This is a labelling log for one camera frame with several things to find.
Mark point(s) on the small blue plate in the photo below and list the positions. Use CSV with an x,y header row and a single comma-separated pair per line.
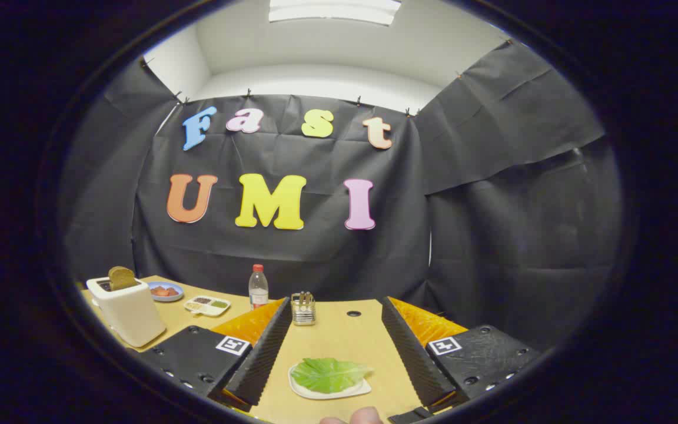
x,y
169,297

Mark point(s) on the ceiling light panel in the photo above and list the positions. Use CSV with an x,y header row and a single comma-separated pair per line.
x,y
333,10

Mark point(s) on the brown bread slice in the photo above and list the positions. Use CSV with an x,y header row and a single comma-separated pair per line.
x,y
121,278

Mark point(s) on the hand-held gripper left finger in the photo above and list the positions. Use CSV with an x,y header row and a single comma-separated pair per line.
x,y
265,353

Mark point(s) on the white rectangular plate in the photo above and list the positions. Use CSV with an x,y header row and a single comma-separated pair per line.
x,y
303,390

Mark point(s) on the clear plastic water bottle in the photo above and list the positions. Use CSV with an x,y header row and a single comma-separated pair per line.
x,y
258,291

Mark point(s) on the green lettuce leaf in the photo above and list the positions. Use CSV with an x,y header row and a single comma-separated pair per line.
x,y
327,375

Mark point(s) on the red food slices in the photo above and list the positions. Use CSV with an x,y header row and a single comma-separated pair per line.
x,y
164,291

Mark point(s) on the white divided dish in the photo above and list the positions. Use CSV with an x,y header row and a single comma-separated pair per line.
x,y
206,305

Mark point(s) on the metal mesh utensil holder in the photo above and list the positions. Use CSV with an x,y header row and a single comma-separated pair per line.
x,y
303,313

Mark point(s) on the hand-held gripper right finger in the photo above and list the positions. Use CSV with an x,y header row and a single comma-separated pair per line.
x,y
409,353

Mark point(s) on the white toaster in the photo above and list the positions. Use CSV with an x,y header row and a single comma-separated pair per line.
x,y
133,312

